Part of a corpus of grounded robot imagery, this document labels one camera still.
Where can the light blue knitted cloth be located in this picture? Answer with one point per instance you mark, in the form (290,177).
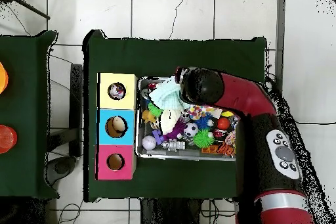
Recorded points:
(165,95)

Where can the cream knitted cloth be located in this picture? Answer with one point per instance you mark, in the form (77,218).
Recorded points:
(169,120)

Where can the colourful patterned cloth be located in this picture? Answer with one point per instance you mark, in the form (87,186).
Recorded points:
(116,91)

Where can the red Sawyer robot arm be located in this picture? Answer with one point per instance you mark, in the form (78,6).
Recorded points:
(244,95)

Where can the wooden box with three holes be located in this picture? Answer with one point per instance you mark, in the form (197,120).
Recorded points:
(116,104)

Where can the shallow mesh bin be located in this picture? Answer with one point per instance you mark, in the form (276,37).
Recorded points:
(168,154)

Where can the dark green tablecloth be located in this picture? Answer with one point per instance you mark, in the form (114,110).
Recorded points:
(26,103)
(157,58)

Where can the green spiky toy with eyes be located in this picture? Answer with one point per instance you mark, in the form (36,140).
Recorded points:
(155,109)

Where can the purple spiky ball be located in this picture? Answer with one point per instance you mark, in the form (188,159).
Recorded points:
(176,129)

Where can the black and white soccer ball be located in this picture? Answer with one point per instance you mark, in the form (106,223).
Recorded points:
(191,129)

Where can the orange-red ball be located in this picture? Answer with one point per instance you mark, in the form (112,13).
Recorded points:
(223,123)

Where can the green spiky ball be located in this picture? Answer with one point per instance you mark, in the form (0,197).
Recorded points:
(203,138)

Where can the white toy baseball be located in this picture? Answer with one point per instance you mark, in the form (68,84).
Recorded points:
(149,142)

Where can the orange tiger plush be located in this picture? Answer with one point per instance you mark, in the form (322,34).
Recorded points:
(225,149)

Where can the black metal rod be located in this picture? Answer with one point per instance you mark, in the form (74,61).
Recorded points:
(34,11)

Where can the orange plastic cup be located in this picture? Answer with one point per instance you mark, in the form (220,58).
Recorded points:
(3,78)

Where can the red plastic cup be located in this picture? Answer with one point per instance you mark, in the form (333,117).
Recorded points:
(6,140)

